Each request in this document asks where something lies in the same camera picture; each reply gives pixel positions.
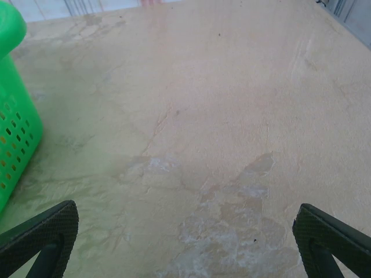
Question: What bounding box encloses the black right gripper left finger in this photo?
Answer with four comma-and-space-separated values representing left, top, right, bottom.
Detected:
0, 200, 79, 278

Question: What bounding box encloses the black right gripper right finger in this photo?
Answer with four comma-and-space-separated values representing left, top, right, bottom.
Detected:
292, 203, 371, 278

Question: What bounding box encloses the green perforated plastic basket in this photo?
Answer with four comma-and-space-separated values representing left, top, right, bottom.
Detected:
0, 0, 44, 215

